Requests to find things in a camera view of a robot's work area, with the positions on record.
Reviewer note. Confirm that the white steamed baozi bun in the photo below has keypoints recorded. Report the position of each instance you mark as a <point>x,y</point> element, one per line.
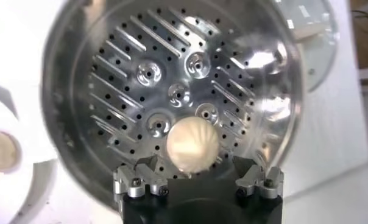
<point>193,146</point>
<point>1,152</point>

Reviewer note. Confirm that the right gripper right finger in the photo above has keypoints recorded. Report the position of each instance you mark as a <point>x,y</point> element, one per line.
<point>263,182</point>

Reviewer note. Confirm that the round glass pot lid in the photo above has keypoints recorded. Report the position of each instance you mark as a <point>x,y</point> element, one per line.
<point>312,45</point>

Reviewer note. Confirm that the large white round plate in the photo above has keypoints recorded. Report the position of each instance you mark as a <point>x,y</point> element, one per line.
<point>41,182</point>

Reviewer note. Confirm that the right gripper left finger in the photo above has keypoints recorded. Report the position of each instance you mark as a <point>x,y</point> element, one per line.
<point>135,182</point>

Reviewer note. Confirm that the stainless steel steamer basket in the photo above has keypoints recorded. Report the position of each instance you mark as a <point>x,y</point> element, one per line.
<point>80,121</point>

